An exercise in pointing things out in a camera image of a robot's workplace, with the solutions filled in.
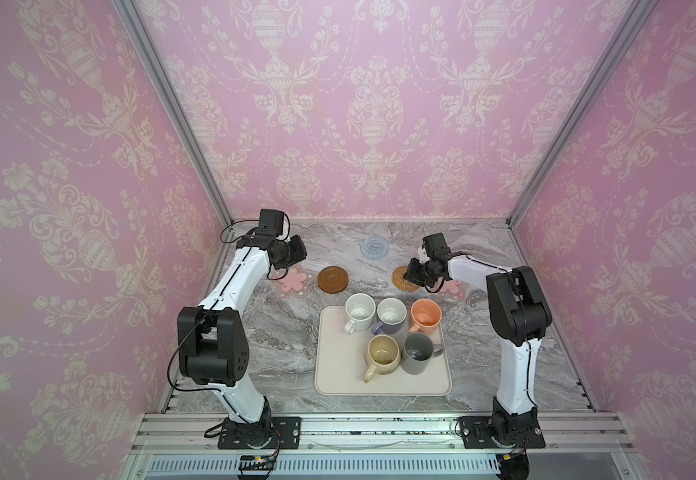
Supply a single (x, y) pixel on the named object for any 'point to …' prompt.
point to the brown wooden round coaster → (332, 279)
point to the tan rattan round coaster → (400, 282)
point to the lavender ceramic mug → (391, 313)
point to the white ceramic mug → (360, 310)
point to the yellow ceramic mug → (382, 355)
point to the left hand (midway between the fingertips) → (306, 252)
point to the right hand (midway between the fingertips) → (406, 275)
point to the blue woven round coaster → (374, 247)
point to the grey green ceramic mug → (418, 351)
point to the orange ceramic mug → (426, 314)
